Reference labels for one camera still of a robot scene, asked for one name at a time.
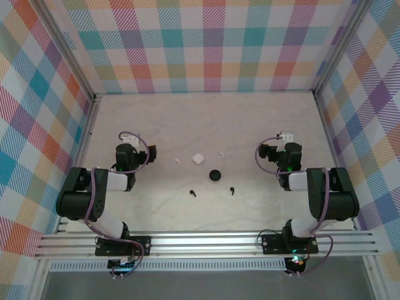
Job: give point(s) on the white earbud charging case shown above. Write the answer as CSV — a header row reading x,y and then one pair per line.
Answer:
x,y
197,158

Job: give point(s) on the black round earbud charging case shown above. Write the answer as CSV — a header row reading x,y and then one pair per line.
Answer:
x,y
215,175

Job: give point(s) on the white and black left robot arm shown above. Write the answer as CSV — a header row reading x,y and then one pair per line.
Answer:
x,y
78,203

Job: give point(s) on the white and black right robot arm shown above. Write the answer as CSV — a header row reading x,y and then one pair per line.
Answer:
x,y
340,203

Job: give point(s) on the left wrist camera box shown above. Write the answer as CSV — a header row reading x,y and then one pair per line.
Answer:
x,y
131,139

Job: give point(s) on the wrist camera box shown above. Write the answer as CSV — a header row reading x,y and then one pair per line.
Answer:
x,y
131,139
287,136

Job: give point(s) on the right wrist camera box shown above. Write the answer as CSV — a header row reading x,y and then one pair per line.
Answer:
x,y
287,136

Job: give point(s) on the aluminium side rail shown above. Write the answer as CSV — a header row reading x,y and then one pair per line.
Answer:
x,y
89,125
326,125

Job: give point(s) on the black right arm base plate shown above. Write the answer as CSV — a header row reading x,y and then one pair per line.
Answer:
x,y
275,243

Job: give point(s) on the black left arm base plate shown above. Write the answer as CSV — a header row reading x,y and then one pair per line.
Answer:
x,y
137,245

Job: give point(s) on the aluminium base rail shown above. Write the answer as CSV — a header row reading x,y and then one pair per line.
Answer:
x,y
203,243

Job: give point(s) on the aluminium corner post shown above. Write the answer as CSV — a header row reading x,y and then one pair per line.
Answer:
x,y
68,47
339,47

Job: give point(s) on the aluminium frame leg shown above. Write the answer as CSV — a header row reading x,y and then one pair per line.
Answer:
x,y
39,281
375,281

